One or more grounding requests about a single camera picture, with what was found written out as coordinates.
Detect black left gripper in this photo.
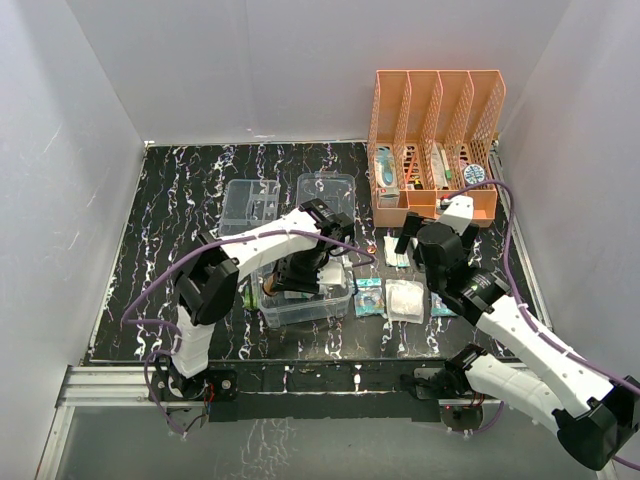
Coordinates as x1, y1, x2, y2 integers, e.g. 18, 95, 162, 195
269, 249, 324, 293

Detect brown orange-capped bottle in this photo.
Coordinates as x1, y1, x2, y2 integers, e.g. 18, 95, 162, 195
262, 273, 278, 296

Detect clear plastic medicine box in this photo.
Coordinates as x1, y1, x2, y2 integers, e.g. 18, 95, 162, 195
251, 245, 354, 328

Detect green sachet packet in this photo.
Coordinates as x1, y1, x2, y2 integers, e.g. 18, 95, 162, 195
242, 286, 258, 311

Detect white teal dressing packet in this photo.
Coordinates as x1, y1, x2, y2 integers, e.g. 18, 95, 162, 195
384, 235, 411, 268

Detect white gauze pad packet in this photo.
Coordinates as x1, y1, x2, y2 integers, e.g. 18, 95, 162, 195
385, 279, 425, 324

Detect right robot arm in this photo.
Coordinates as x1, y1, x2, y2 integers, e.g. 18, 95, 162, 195
396, 212, 639, 471

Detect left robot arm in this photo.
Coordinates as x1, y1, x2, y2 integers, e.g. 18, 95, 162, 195
163, 199, 354, 399

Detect white marker pen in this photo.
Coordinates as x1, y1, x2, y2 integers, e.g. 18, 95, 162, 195
436, 143, 451, 190

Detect grey staples box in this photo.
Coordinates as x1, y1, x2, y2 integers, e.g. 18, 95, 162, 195
376, 186, 400, 209

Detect round blue patterned tin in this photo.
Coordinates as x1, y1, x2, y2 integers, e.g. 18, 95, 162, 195
462, 163, 488, 187

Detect teal tape packet left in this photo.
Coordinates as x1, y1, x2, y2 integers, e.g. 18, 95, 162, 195
354, 278, 386, 317

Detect teal tape packet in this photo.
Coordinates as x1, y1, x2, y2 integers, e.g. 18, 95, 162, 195
430, 292, 457, 318
354, 278, 386, 317

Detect orange pen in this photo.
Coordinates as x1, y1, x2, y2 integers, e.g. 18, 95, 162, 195
403, 149, 419, 186

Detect teal tape packet right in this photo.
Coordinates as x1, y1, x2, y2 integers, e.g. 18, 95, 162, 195
430, 292, 457, 318

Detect clear divider tray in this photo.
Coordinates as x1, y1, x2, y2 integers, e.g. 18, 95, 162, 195
218, 179, 280, 236

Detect clear plastic box lid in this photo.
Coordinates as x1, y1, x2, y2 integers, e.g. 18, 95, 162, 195
296, 172, 355, 244

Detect peach plastic desk organizer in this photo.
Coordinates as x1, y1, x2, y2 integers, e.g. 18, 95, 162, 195
367, 70, 506, 227

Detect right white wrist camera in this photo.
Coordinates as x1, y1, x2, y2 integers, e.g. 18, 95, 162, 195
437, 195, 474, 235

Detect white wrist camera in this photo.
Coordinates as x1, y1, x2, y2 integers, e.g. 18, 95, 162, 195
317, 261, 347, 288
437, 195, 474, 235

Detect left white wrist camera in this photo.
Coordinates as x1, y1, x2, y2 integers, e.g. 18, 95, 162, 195
317, 261, 347, 288

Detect aluminium frame rail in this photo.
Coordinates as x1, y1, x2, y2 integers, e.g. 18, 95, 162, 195
34, 364, 621, 480

